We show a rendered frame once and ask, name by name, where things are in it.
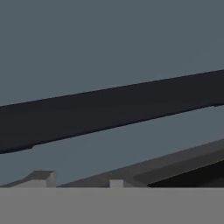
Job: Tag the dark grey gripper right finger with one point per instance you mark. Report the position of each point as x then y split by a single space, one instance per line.
125 181

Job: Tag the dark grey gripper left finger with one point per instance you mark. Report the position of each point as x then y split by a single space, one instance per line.
40 178

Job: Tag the blue-grey cabinet door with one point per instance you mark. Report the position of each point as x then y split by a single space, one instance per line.
110 40

